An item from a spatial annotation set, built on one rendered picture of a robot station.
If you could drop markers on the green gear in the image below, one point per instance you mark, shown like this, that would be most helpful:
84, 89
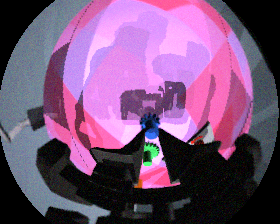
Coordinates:
150, 151

